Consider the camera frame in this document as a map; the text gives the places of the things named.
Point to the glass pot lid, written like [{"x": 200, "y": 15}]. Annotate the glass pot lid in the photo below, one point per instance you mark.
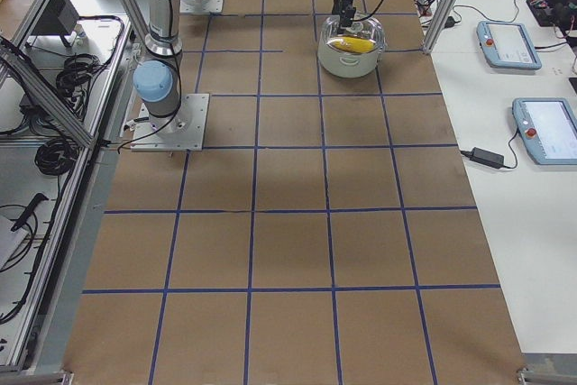
[{"x": 370, "y": 29}]

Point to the yellow corn cob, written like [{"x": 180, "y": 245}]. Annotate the yellow corn cob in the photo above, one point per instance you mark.
[{"x": 351, "y": 44}]

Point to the pale green cooking pot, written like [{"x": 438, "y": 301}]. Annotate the pale green cooking pot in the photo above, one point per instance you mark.
[{"x": 346, "y": 65}]

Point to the far teach pendant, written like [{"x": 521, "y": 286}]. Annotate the far teach pendant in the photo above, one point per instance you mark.
[{"x": 507, "y": 46}]

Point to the teach pendant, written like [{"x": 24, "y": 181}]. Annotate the teach pendant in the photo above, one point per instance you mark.
[
  {"x": 548, "y": 129},
  {"x": 507, "y": 46}
]

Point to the black power adapter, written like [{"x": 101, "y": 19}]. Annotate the black power adapter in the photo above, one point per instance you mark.
[{"x": 487, "y": 158}]

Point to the near teach pendant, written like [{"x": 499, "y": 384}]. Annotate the near teach pendant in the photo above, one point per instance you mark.
[{"x": 548, "y": 129}]

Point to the aluminium frame post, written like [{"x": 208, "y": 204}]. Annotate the aluminium frame post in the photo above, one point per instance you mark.
[{"x": 444, "y": 2}]

